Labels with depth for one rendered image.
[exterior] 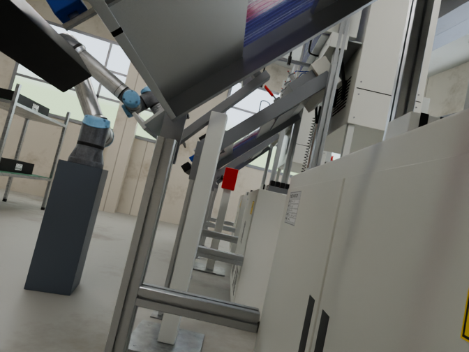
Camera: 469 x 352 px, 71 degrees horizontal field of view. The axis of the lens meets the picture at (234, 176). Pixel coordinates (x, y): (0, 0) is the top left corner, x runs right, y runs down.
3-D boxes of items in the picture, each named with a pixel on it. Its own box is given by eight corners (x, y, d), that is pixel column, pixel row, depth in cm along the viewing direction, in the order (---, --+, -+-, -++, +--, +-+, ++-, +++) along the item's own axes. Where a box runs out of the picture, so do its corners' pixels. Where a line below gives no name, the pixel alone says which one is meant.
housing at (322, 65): (326, 89, 152) (310, 63, 153) (303, 116, 201) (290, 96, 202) (341, 80, 153) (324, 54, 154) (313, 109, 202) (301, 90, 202)
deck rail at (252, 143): (209, 174, 215) (204, 166, 215) (209, 174, 217) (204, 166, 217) (301, 118, 219) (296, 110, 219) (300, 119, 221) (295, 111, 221)
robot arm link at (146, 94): (139, 96, 173) (153, 88, 175) (150, 113, 172) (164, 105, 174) (137, 89, 165) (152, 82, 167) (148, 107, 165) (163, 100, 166)
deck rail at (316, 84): (200, 162, 147) (193, 150, 147) (201, 163, 149) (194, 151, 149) (334, 81, 151) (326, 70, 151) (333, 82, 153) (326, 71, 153)
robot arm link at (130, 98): (58, 17, 145) (146, 93, 151) (65, 29, 156) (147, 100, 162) (39, 36, 143) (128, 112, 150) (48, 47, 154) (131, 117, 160)
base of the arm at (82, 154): (63, 160, 141) (69, 137, 142) (72, 162, 155) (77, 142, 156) (100, 168, 144) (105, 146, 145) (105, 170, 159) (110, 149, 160)
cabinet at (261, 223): (227, 329, 142) (257, 188, 146) (227, 286, 211) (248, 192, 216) (374, 362, 142) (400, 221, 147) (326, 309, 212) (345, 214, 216)
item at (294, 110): (272, 119, 151) (266, 110, 151) (259, 144, 217) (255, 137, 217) (333, 82, 153) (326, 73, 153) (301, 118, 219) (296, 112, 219)
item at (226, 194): (192, 269, 236) (216, 163, 242) (195, 263, 260) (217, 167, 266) (224, 276, 236) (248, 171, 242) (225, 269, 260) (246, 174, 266)
